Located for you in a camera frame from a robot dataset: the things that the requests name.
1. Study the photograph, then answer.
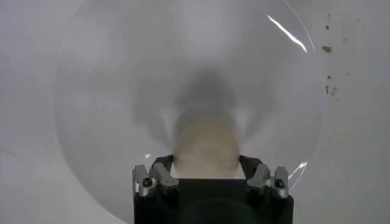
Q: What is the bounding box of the white round plate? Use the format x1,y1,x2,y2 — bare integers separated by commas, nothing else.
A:
54,0,324,224

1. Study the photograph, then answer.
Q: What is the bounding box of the white steamed baozi bun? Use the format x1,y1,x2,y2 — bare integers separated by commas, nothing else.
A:
172,118,241,180

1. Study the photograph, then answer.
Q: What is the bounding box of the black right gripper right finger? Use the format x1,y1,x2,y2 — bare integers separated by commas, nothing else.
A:
239,154,290,200

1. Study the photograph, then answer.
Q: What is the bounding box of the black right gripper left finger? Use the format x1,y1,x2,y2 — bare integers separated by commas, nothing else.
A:
132,154,180,198

